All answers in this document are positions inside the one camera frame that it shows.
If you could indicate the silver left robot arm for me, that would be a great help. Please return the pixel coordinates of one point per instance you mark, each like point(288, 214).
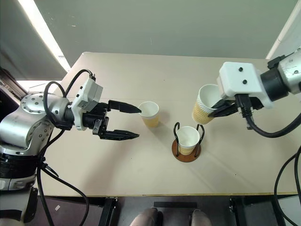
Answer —
point(16, 131)

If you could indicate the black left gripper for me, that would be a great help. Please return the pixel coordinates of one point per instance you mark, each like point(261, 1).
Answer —
point(97, 115)

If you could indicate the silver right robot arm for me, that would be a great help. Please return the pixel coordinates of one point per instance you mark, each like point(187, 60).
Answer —
point(290, 75)

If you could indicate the white upright post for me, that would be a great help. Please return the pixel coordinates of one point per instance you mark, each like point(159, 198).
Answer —
point(285, 28)

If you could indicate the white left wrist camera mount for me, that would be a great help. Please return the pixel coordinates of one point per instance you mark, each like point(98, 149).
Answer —
point(88, 94)

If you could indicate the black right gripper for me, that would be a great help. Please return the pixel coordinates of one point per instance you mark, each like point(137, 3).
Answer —
point(256, 101)

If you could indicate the ribbed yellow paper cup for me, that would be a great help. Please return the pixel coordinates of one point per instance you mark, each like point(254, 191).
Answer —
point(150, 117)
point(187, 141)
point(202, 110)

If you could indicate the black table leg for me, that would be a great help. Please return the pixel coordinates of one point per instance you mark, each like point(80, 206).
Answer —
point(237, 212)
point(107, 212)

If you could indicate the black zip tie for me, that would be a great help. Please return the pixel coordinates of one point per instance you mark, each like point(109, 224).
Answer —
point(50, 170)

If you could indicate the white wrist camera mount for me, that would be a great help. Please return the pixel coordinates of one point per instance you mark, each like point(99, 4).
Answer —
point(88, 94)
point(240, 77)

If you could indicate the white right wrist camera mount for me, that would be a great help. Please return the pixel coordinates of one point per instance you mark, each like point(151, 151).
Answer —
point(240, 77)

